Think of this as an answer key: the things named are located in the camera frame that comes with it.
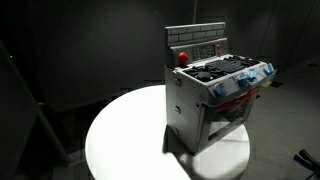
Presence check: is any black chair base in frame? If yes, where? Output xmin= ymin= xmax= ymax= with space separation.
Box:
xmin=292 ymin=148 xmax=320 ymax=180

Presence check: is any orange oven door handle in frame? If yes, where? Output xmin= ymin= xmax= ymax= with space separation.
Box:
xmin=216 ymin=87 xmax=261 ymax=112

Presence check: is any white round pedestal table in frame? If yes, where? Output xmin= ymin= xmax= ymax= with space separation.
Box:
xmin=84 ymin=84 xmax=251 ymax=180

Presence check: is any grey toy kitchen stove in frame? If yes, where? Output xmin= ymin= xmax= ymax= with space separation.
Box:
xmin=162 ymin=21 xmax=278 ymax=157

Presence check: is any blue stove knob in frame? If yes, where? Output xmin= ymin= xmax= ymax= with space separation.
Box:
xmin=235 ymin=73 xmax=250 ymax=88
xmin=213 ymin=81 xmax=229 ymax=98
xmin=247 ymin=69 xmax=259 ymax=83
xmin=262 ymin=62 xmax=276 ymax=76

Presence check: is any large red round stove button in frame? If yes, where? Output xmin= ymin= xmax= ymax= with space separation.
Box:
xmin=177 ymin=51 xmax=191 ymax=67

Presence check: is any black diagonal metal bar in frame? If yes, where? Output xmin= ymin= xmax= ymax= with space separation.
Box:
xmin=0 ymin=40 xmax=73 ymax=168

